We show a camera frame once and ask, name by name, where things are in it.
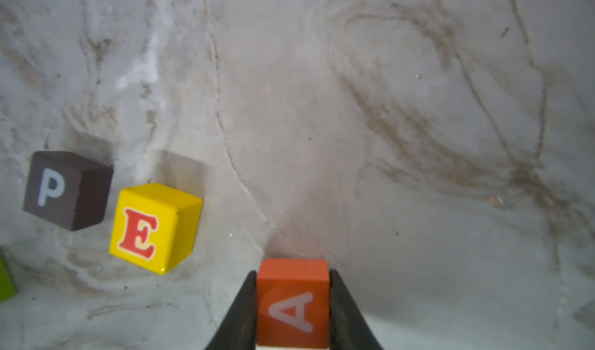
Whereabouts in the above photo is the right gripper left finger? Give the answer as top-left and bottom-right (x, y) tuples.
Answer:
(205, 270), (257, 350)

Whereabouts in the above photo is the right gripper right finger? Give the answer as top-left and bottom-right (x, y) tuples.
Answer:
(329, 269), (383, 350)

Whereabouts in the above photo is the red A block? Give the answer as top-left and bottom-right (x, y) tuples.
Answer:
(256, 259), (330, 349)

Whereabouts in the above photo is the yellow E block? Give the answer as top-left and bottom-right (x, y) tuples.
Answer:
(109, 184), (203, 275)

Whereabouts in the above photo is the dark purple P block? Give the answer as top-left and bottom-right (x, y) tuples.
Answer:
(23, 151), (114, 231)

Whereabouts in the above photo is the green N block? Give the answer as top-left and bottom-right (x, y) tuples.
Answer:
(0, 256), (18, 302)

